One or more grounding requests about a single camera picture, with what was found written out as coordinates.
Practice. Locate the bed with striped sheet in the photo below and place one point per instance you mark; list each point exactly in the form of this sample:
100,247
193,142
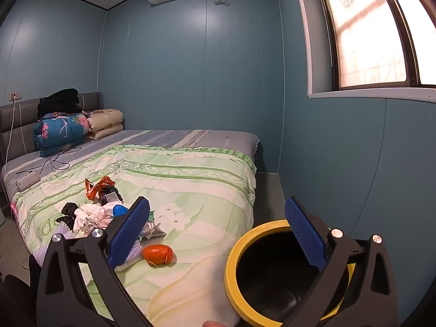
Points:
170,138

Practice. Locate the cream folded quilt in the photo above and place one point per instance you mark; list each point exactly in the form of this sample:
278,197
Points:
104,121

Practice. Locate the orange foil snack bag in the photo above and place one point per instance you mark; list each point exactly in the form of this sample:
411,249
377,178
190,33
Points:
98,187

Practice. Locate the blue floral folded quilt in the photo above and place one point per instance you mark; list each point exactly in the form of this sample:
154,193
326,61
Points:
58,131

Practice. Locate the white tissue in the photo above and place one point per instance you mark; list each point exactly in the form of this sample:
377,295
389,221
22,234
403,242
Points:
89,216

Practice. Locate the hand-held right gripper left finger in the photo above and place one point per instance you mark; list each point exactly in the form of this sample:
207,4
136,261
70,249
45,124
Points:
127,231

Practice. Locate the window with brown frame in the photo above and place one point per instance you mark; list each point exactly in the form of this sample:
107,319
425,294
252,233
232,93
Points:
374,30

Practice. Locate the black plastic bag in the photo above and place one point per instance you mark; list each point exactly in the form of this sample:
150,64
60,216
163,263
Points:
69,211

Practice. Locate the black folded clothes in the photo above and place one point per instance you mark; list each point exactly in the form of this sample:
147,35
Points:
61,104

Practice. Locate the orange mandarin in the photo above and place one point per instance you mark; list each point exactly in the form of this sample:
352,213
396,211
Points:
158,254

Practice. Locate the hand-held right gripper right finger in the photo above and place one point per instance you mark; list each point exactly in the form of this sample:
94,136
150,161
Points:
305,235

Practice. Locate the green patterned quilt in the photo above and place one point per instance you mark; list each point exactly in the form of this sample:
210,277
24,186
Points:
204,184

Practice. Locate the blue plastic object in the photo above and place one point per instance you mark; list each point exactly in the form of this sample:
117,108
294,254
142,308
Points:
120,209

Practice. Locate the black bin with yellow rim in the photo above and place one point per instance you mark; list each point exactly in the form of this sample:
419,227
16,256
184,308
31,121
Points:
272,272

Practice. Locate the silver and green wrapper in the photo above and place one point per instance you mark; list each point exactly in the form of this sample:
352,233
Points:
153,230

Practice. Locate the grey padded headboard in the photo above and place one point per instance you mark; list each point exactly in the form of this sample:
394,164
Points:
20,112

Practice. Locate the white power strip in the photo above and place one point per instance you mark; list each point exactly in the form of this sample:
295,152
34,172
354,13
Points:
27,181

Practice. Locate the wall socket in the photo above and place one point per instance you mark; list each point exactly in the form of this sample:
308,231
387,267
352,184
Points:
15,96

